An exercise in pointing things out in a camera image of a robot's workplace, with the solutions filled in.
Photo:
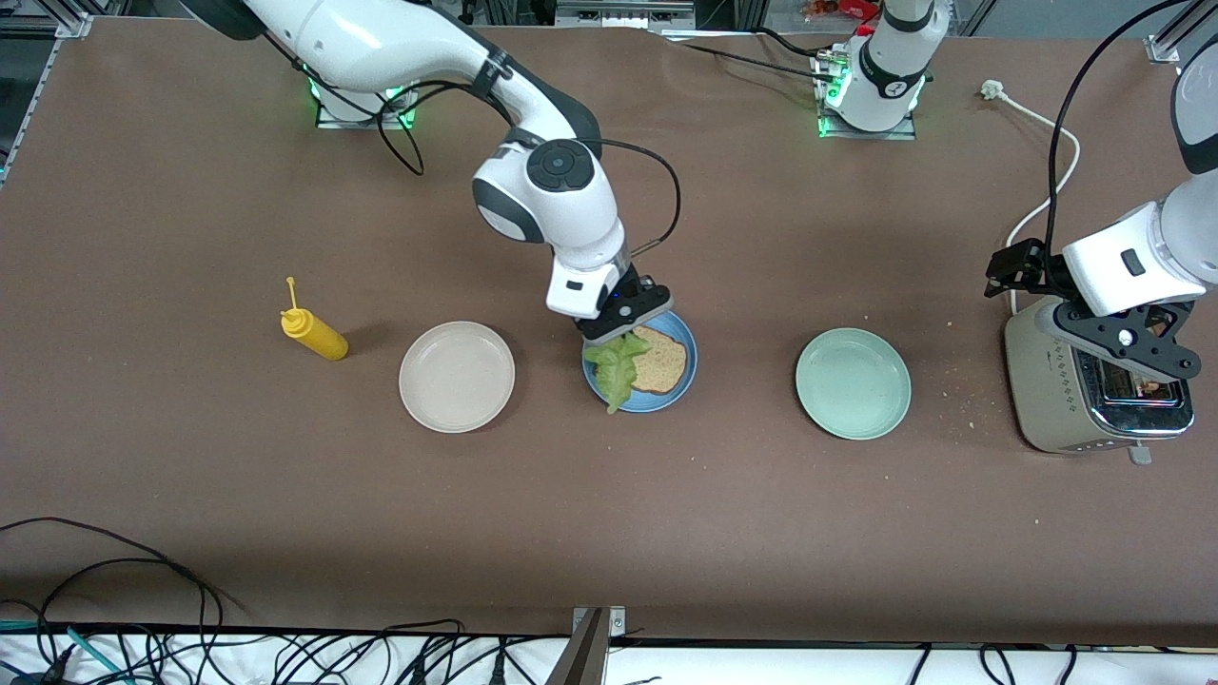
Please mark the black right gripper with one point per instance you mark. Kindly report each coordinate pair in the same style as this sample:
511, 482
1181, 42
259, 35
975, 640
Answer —
635, 288

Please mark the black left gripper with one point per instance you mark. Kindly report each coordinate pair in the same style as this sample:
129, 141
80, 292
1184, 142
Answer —
1035, 268

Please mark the brown bread slice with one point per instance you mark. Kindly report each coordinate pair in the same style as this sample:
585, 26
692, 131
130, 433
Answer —
1153, 385
666, 362

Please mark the green lettuce leaf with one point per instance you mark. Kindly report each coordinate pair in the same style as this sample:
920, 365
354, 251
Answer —
617, 366

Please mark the yellow squeeze bottle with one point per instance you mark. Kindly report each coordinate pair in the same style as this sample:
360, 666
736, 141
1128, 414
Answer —
319, 338

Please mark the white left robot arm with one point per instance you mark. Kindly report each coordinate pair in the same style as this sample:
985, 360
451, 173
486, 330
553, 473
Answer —
890, 76

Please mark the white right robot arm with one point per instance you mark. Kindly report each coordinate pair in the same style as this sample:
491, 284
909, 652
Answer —
381, 38

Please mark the blue round plate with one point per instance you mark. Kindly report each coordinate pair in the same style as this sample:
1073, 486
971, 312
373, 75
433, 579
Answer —
657, 403

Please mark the light green round plate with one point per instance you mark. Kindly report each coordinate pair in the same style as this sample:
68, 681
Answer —
854, 384

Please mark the beige round plate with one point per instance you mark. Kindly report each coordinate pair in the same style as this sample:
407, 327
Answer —
457, 378

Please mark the beige chrome toaster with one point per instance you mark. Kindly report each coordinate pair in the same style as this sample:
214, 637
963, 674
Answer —
1042, 409

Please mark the grey metal box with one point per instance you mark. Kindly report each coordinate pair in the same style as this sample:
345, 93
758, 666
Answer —
618, 14

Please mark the aluminium corner profile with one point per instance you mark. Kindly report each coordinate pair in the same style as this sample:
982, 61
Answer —
71, 24
1170, 43

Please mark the red object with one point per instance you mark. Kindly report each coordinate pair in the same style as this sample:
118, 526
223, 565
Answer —
837, 9

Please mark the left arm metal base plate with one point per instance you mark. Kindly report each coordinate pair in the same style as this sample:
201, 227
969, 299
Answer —
899, 131

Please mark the small metal bracket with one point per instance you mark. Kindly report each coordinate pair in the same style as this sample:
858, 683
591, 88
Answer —
617, 623

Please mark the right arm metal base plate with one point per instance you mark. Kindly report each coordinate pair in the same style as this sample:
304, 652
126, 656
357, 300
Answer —
333, 119

